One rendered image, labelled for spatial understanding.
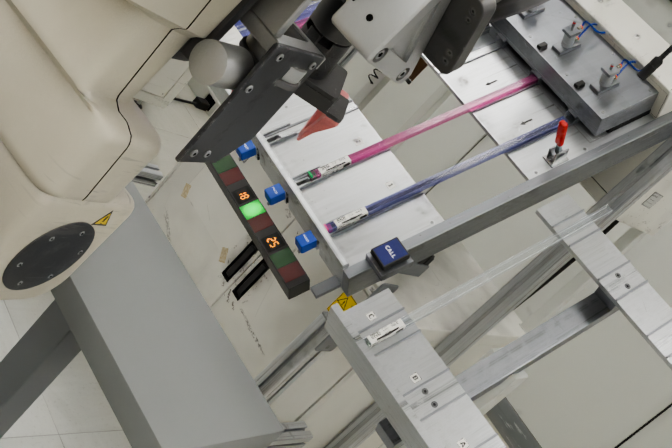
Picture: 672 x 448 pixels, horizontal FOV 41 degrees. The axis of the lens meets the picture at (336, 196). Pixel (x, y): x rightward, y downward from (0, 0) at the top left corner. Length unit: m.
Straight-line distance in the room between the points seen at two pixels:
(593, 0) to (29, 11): 1.21
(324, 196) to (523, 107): 0.42
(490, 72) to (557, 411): 1.85
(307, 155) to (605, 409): 1.98
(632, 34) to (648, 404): 1.76
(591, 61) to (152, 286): 0.92
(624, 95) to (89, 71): 1.10
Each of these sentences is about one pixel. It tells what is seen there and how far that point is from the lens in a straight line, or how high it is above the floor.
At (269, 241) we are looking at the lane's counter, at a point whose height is 0.65.
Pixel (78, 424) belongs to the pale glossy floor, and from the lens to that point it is 1.97.
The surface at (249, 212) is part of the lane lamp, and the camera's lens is 1.53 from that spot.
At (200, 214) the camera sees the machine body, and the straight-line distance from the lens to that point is 2.10.
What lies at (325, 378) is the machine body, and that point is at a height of 0.41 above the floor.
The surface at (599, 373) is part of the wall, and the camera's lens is 3.33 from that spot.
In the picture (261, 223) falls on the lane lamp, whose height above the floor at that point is 0.65.
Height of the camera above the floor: 1.26
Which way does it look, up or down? 19 degrees down
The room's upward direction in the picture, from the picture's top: 44 degrees clockwise
